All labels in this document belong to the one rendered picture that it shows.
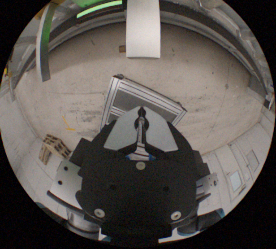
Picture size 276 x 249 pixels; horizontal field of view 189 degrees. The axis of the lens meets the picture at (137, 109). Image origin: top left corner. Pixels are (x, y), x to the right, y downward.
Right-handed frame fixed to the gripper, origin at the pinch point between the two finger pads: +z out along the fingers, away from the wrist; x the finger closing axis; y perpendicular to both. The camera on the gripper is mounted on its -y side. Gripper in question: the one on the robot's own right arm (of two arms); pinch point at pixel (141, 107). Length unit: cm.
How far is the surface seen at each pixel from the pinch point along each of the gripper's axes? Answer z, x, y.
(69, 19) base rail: 12.9, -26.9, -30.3
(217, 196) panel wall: -72, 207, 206
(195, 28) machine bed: 66, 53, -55
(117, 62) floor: 82, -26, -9
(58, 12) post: 6.9, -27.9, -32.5
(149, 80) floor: 83, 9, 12
